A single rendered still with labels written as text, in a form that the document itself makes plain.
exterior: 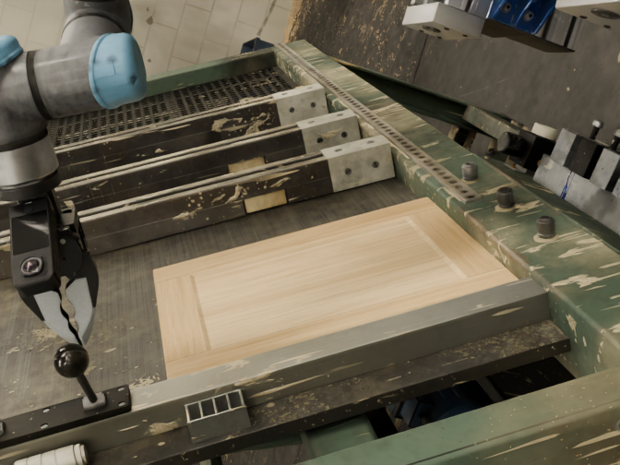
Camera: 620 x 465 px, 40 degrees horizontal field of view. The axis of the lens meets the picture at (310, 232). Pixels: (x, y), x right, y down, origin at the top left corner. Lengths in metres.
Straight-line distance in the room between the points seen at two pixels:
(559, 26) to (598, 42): 1.34
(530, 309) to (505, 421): 0.26
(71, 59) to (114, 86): 0.05
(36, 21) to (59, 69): 5.56
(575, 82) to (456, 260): 1.71
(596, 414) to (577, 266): 0.30
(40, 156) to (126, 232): 0.65
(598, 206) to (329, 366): 0.52
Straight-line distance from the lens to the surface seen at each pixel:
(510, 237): 1.23
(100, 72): 0.91
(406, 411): 2.21
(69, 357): 0.95
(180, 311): 1.27
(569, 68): 2.95
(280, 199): 1.61
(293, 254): 1.37
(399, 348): 1.06
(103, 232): 1.60
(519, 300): 1.09
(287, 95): 2.12
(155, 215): 1.59
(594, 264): 1.15
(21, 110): 0.94
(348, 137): 1.85
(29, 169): 0.96
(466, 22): 1.46
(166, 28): 6.53
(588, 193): 1.37
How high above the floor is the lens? 1.53
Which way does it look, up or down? 18 degrees down
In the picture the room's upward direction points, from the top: 75 degrees counter-clockwise
